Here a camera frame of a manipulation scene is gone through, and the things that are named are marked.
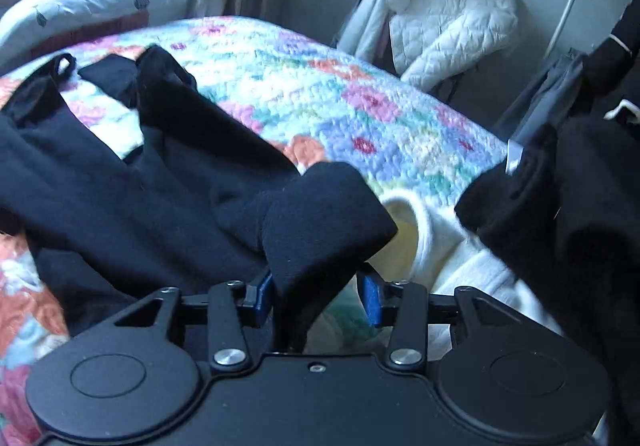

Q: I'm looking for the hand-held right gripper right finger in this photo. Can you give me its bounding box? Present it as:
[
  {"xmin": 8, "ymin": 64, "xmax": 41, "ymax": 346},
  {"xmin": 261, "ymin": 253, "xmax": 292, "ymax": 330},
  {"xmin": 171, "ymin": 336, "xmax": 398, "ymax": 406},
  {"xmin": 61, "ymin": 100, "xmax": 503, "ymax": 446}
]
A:
[{"xmin": 359, "ymin": 264, "xmax": 517, "ymax": 369}]

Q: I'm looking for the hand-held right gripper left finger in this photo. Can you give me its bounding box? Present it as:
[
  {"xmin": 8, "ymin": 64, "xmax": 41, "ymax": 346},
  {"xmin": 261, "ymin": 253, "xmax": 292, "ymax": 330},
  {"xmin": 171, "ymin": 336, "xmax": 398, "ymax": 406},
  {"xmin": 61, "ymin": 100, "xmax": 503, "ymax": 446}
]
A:
[{"xmin": 114, "ymin": 270, "xmax": 275, "ymax": 374}]

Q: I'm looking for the black garment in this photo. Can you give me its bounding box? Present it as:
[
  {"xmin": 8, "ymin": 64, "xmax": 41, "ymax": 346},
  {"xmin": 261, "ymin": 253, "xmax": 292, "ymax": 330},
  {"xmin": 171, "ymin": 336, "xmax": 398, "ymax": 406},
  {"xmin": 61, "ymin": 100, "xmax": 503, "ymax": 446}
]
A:
[{"xmin": 0, "ymin": 44, "xmax": 399, "ymax": 352}]

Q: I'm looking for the dark clothes pile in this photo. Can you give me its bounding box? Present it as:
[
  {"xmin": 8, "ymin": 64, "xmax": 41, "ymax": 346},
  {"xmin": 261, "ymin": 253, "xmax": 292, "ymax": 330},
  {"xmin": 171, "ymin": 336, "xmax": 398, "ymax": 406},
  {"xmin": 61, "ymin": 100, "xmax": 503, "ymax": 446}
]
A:
[{"xmin": 454, "ymin": 0, "xmax": 640, "ymax": 427}]

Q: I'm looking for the white fleece garment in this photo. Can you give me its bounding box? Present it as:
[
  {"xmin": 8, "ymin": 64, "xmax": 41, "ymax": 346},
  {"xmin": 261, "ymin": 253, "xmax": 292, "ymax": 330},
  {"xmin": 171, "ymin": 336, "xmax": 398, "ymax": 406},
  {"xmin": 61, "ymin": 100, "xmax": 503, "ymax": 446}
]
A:
[{"xmin": 381, "ymin": 193, "xmax": 566, "ymax": 352}]

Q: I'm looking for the floral patchwork quilt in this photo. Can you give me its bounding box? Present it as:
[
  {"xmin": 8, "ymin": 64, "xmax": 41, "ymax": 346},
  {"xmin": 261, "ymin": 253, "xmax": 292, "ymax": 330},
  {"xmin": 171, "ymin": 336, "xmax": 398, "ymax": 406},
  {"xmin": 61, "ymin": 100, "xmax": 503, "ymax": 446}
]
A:
[{"xmin": 0, "ymin": 16, "xmax": 511, "ymax": 446}]

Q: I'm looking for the grey garment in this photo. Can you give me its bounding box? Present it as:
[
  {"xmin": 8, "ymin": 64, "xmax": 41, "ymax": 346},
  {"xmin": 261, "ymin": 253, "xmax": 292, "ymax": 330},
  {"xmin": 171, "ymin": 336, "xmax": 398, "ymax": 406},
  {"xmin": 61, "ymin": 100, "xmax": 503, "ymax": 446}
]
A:
[{"xmin": 495, "ymin": 48, "xmax": 589, "ymax": 147}]

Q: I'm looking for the white quilted jacket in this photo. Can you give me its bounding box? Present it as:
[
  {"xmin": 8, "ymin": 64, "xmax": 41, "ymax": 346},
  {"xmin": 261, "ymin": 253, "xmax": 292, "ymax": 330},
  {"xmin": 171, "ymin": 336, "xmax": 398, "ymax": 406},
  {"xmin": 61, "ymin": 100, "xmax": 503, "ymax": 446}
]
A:
[{"xmin": 388, "ymin": 0, "xmax": 521, "ymax": 92}]

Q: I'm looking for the white pillow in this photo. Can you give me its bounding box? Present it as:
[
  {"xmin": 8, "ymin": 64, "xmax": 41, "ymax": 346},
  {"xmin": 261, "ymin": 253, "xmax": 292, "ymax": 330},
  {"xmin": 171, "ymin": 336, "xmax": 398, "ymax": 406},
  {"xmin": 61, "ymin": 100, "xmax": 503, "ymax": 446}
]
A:
[{"xmin": 0, "ymin": 0, "xmax": 189, "ymax": 60}]

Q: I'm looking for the white pole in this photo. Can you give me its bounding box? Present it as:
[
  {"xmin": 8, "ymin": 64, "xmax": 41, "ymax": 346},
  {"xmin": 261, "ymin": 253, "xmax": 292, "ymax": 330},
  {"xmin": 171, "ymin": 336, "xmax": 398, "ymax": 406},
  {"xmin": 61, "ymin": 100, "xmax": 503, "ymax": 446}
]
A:
[{"xmin": 545, "ymin": 0, "xmax": 587, "ymax": 57}]

